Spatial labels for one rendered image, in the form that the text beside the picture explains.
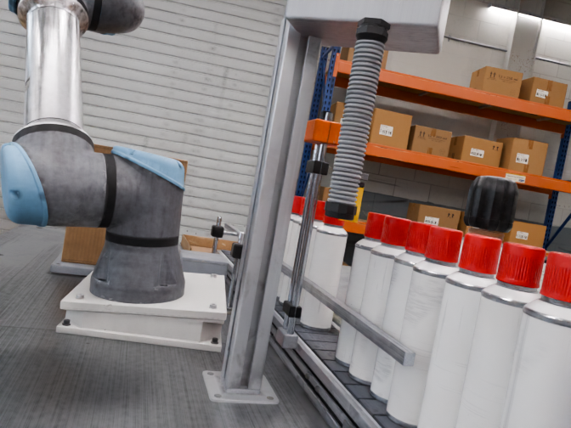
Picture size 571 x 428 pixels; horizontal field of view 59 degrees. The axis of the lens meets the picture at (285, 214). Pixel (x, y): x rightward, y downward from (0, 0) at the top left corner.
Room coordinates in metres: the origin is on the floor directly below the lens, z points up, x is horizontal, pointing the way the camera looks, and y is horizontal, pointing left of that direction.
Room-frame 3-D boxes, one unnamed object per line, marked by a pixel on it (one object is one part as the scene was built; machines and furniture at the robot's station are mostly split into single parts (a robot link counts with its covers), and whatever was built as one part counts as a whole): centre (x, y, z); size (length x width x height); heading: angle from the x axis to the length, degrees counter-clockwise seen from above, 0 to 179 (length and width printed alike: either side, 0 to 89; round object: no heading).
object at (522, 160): (4.88, -1.48, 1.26); 2.78 x 0.61 x 2.51; 99
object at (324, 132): (0.70, -0.06, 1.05); 0.10 x 0.04 x 0.33; 107
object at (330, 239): (0.82, -0.08, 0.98); 0.05 x 0.05 x 0.20
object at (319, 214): (0.89, -0.05, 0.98); 0.05 x 0.05 x 0.20
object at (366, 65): (0.54, -0.06, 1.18); 0.04 x 0.04 x 0.21
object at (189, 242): (1.68, 0.18, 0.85); 0.30 x 0.26 x 0.04; 17
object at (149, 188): (0.81, 0.23, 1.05); 0.13 x 0.12 x 0.14; 121
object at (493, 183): (0.88, -0.35, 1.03); 0.09 x 0.09 x 0.30
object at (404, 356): (0.99, 0.01, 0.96); 1.07 x 0.01 x 0.01; 17
